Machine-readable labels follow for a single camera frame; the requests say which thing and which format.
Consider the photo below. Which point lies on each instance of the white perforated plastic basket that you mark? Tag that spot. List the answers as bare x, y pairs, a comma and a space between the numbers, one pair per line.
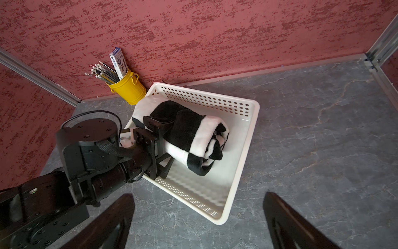
210, 195

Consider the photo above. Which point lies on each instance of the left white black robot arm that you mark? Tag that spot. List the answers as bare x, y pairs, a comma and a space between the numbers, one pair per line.
37, 213

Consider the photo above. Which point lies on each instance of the aluminium corner post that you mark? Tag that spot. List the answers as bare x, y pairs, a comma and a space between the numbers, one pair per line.
379, 54
37, 78

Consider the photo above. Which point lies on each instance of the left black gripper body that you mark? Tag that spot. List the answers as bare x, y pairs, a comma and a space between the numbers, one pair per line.
149, 156

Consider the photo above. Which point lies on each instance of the right aluminium corner post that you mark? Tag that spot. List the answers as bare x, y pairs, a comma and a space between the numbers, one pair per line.
379, 54

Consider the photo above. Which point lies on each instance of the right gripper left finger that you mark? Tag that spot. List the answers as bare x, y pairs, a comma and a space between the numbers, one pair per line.
110, 230

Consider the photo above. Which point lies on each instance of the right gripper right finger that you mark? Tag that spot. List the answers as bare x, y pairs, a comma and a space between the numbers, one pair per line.
288, 229

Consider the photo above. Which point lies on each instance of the yellow pencil cup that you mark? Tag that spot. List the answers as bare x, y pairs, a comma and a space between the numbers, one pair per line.
129, 88

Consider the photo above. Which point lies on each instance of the left aluminium corner post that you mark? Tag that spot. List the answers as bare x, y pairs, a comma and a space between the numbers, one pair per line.
37, 78

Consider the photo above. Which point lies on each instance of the black white checkered pillowcase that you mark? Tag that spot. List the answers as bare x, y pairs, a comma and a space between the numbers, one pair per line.
194, 140

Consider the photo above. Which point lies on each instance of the bundle of pencils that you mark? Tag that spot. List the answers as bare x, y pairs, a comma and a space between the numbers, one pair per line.
110, 74

